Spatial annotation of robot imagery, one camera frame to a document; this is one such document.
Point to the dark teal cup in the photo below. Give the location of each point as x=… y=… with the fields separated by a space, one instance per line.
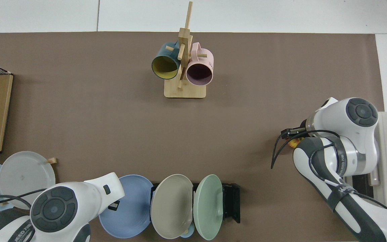
x=161 y=52

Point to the pink cup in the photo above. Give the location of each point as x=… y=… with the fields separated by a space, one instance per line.
x=207 y=57

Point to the wooden plate rack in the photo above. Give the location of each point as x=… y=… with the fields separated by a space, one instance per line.
x=52 y=160

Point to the white plate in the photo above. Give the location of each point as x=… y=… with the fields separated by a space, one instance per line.
x=22 y=174

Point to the brown table cloth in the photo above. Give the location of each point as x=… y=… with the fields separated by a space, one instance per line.
x=113 y=117

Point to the pale green plate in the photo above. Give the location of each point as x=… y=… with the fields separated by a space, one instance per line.
x=208 y=208

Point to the beige plate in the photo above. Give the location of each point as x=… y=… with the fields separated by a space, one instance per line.
x=171 y=208

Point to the red yellow apple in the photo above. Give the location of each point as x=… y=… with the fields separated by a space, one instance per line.
x=294 y=144

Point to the wooden cup stand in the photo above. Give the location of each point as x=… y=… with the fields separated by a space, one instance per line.
x=185 y=91

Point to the black dish rack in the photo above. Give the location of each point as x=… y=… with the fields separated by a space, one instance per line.
x=232 y=201

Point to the small blue round thing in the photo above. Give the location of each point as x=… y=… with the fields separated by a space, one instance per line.
x=187 y=234

